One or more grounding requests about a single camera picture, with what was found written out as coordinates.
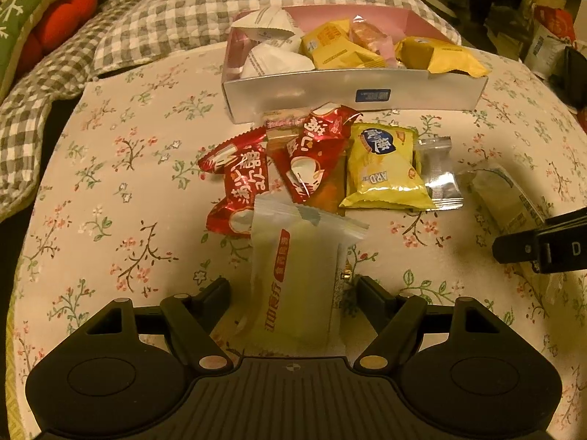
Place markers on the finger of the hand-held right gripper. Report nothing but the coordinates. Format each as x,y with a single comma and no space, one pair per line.
568,221
516,248

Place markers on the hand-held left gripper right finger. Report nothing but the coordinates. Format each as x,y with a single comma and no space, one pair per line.
367,293

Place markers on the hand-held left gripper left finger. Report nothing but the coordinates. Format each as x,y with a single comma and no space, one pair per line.
222,291

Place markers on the clear packet with pale cake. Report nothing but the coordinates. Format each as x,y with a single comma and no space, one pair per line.
504,192

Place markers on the cream packet with red lettering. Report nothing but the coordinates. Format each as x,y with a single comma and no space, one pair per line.
293,284

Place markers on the silver and clear snack packet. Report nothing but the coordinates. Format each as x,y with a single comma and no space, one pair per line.
440,174

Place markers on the orange brown snack packet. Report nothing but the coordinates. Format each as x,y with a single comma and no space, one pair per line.
328,188

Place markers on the red and white snack packet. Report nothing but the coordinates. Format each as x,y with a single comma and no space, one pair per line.
312,151
241,178

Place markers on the yellow puffed chip bag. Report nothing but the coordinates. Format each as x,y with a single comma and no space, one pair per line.
385,169

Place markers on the small tan biscuit packet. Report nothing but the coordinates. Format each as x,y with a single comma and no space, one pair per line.
282,123

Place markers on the yellow snack packet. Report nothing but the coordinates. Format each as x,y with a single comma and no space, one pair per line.
339,48
440,57

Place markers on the pink box with silver side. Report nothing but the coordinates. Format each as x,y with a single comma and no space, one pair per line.
298,96

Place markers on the pink flower nougat packet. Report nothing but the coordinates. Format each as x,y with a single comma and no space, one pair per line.
371,34

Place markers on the black bag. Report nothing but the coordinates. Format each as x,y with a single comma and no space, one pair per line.
578,78

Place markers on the floral tablecloth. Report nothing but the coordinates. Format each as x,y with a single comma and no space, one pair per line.
137,146

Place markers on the white bag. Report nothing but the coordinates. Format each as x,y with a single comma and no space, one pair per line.
545,52

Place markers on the orange bag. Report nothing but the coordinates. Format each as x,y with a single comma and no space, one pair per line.
552,18

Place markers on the grey checked quilt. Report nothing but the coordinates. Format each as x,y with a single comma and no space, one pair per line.
151,23

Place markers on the small orange pumpkin cushion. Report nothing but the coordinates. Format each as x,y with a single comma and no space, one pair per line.
64,18

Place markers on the green cushion with branch print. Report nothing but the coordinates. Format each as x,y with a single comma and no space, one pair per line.
18,9

